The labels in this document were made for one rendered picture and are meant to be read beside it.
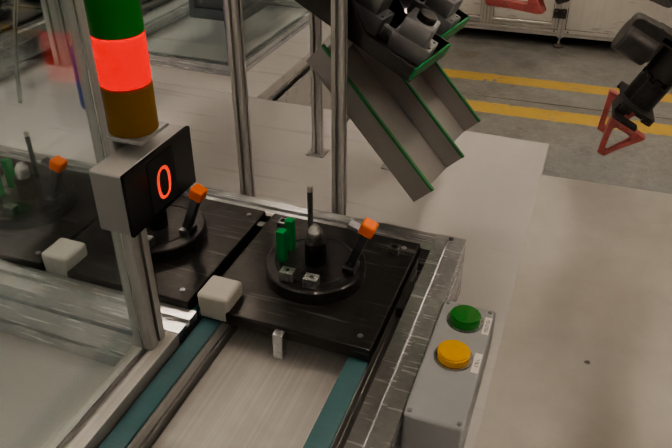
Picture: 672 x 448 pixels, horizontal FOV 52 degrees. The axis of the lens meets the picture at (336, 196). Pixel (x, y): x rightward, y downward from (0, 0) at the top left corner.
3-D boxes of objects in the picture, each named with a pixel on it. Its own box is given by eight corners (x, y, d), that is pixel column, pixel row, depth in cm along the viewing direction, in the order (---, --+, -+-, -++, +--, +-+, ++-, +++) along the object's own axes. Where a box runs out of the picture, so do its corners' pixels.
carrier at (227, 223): (266, 221, 111) (262, 152, 105) (189, 314, 92) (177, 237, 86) (139, 194, 119) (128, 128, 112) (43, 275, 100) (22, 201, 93)
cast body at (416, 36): (430, 58, 106) (451, 20, 101) (421, 69, 103) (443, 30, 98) (384, 29, 107) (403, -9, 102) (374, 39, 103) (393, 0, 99)
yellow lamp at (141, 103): (168, 121, 71) (162, 77, 69) (140, 142, 67) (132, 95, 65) (127, 114, 73) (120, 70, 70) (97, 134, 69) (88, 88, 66)
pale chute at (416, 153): (445, 167, 119) (465, 156, 116) (413, 202, 109) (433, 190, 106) (347, 37, 117) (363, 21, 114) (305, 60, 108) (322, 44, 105)
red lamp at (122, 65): (162, 76, 69) (155, 27, 66) (132, 94, 65) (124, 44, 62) (119, 69, 70) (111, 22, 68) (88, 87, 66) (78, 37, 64)
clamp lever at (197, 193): (196, 225, 102) (209, 188, 98) (189, 233, 100) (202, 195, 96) (176, 214, 102) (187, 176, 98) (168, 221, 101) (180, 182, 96)
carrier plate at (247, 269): (419, 254, 104) (420, 242, 103) (370, 362, 85) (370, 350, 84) (275, 223, 111) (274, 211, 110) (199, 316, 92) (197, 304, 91)
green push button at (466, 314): (482, 319, 91) (484, 307, 90) (476, 339, 88) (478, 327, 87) (452, 312, 92) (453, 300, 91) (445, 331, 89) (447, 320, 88)
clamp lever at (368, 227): (359, 262, 94) (379, 222, 90) (355, 270, 93) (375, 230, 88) (336, 250, 95) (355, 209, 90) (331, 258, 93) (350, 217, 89)
